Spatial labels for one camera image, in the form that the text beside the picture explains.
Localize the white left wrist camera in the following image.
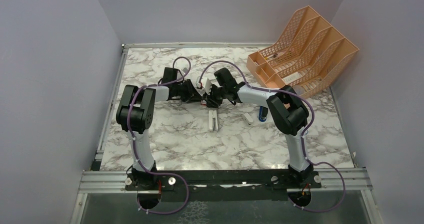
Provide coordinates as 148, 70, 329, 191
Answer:
201, 78, 213, 95

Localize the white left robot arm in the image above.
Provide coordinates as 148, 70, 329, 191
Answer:
116, 67, 202, 189

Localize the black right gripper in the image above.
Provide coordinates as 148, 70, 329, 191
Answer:
202, 83, 227, 109

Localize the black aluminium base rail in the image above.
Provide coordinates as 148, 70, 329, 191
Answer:
78, 168, 373, 202

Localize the peach plastic desk organizer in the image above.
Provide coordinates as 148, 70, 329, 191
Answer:
246, 6, 359, 98

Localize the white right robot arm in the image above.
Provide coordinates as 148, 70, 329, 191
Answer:
196, 68, 314, 187

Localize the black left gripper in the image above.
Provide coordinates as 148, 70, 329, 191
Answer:
172, 78, 202, 102

